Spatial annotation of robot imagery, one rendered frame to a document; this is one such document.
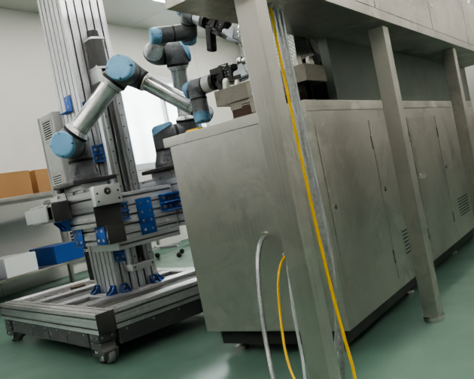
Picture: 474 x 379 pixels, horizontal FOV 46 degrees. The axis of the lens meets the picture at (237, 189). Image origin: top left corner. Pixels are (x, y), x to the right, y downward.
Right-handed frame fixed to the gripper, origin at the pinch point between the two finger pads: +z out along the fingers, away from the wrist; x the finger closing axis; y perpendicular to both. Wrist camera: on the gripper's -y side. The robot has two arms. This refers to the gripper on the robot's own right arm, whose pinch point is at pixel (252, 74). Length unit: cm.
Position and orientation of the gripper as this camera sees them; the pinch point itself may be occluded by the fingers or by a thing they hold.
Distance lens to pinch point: 233.0
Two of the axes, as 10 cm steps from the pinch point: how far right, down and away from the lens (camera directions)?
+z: 8.0, -1.5, -5.8
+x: 5.7, -1.3, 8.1
